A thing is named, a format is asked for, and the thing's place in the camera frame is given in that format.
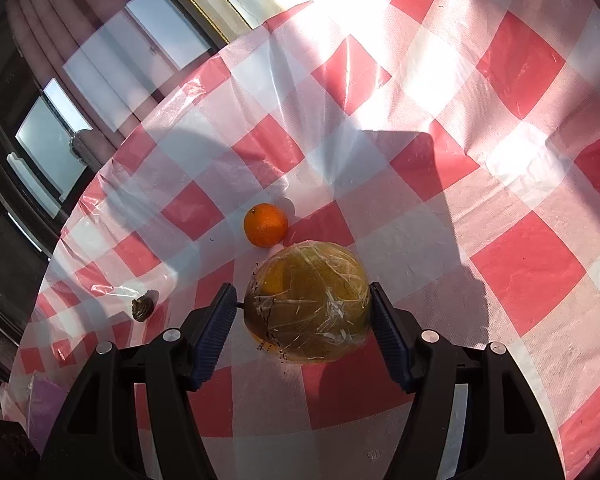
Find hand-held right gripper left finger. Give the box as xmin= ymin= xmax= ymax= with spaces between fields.
xmin=40 ymin=282 xmax=238 ymax=480

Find dark dried date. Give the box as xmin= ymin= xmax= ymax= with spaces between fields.
xmin=131 ymin=296 xmax=154 ymax=322

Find window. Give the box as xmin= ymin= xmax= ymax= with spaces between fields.
xmin=5 ymin=0 xmax=213 ymax=221

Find red white checkered tablecloth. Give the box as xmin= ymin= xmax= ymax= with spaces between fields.
xmin=0 ymin=0 xmax=600 ymax=480

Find pink curtain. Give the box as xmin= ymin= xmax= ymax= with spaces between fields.
xmin=5 ymin=0 xmax=221 ymax=171

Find orange tangerine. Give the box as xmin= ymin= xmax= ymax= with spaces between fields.
xmin=244 ymin=203 xmax=289 ymax=248

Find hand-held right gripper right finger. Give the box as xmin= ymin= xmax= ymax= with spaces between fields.
xmin=369 ymin=281 xmax=566 ymax=480

